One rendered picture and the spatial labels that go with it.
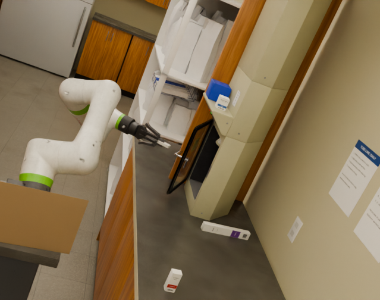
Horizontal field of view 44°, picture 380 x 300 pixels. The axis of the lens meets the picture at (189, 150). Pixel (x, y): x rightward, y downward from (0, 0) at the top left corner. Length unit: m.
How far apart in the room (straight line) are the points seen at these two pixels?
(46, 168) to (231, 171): 0.97
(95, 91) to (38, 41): 5.14
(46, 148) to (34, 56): 5.45
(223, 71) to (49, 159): 1.15
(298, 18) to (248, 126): 0.55
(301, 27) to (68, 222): 1.34
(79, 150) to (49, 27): 5.42
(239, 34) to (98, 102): 0.92
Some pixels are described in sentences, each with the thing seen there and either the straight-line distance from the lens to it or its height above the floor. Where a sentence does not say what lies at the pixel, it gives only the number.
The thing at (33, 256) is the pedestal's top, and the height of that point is 0.93.
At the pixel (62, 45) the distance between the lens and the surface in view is 7.22.
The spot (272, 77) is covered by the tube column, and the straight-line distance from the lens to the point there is 2.31.
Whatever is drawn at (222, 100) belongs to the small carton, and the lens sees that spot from 2.36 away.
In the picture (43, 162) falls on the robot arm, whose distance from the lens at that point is 1.90.
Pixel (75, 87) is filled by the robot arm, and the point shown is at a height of 1.41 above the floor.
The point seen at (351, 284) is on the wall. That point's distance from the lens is 1.95.
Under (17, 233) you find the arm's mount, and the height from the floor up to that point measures 0.99.
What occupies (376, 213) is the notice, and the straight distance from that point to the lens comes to 1.92.
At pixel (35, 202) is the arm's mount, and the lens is 1.78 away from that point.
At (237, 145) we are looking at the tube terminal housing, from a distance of 2.38.
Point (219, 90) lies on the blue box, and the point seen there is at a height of 1.57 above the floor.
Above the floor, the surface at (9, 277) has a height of 0.77.
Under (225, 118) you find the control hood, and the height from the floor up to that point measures 1.49.
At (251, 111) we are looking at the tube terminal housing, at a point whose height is 1.57.
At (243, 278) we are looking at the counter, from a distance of 2.23.
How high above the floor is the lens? 2.04
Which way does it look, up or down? 19 degrees down
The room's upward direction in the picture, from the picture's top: 23 degrees clockwise
